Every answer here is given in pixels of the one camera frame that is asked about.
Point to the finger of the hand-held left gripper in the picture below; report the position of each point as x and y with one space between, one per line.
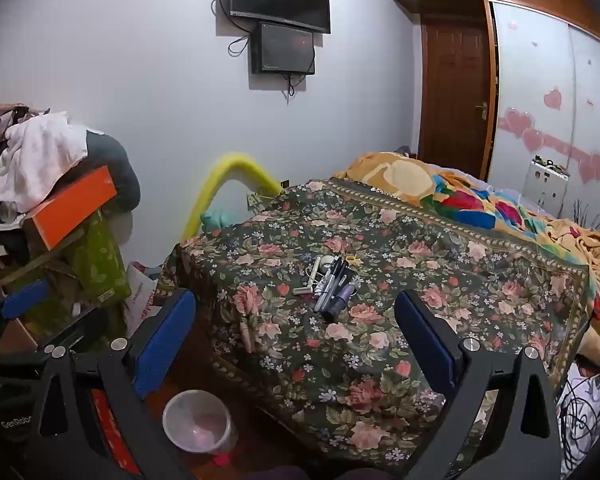
87 325
25 300

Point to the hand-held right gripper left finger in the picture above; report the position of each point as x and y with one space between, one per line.
165 342

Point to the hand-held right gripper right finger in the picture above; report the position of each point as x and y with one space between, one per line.
425 345

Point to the translucent plastic waste bin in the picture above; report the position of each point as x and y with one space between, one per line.
200 435

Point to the brown box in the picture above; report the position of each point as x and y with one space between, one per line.
15 337

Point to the white plastic bag red print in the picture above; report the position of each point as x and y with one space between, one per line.
142 300

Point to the green leaf-patterned cloth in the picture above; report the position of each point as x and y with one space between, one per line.
96 260

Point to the dark floral blanket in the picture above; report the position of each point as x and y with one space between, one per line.
360 360

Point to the orange box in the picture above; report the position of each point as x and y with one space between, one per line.
65 210

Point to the red packaging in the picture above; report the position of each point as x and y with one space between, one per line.
107 425

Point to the black marker pen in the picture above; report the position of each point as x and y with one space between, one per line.
324 291
337 270
347 273

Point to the yellow hair clip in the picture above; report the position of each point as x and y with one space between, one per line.
352 259

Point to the teal cloth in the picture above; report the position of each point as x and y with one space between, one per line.
217 220

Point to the white round case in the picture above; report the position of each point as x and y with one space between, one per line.
317 266

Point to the small white plastic piece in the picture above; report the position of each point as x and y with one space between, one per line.
301 290

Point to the white cloth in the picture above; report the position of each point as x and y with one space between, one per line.
35 160

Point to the orange colourful blanket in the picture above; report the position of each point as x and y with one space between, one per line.
405 175

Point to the yellow foam tube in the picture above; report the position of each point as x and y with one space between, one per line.
220 170

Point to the patterned clothes pile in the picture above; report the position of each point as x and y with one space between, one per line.
0 120

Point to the white electrical box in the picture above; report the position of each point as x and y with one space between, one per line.
547 185

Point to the brown wooden door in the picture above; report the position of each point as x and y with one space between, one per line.
455 95

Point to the wardrobe with pink heart stickers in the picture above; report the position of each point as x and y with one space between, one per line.
540 75

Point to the black box under television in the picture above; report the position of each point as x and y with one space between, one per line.
282 49

